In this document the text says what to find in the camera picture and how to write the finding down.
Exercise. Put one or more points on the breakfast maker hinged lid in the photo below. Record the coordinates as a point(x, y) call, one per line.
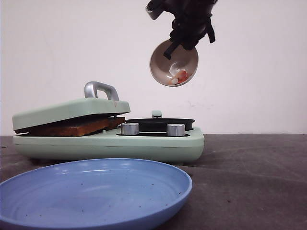
point(68, 110)

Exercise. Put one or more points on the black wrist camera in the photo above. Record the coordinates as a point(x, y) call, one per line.
point(156, 7)

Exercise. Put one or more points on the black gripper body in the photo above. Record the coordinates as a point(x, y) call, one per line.
point(189, 25)

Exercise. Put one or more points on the beige ribbed bowl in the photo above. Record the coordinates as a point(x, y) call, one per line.
point(163, 69)

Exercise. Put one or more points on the blue round plate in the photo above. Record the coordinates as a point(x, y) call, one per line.
point(100, 194)

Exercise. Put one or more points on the bread slice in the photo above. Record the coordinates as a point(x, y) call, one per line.
point(114, 122)
point(71, 130)

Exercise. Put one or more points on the right silver control knob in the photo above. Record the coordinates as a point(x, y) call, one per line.
point(175, 130)

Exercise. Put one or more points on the orange white shrimp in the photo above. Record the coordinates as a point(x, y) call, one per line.
point(179, 78)

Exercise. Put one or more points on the silver control knob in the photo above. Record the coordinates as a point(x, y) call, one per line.
point(130, 129)
point(175, 130)

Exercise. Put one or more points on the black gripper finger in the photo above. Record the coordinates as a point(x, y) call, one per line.
point(171, 48)
point(210, 31)

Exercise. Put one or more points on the left silver control knob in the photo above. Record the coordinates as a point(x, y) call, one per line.
point(130, 129)

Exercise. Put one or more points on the mint green breakfast maker base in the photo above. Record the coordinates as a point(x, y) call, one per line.
point(111, 144)

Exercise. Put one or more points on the black round frying pan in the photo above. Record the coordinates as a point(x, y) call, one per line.
point(159, 124)

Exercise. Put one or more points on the silver lid handle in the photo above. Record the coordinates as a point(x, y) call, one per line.
point(91, 88)

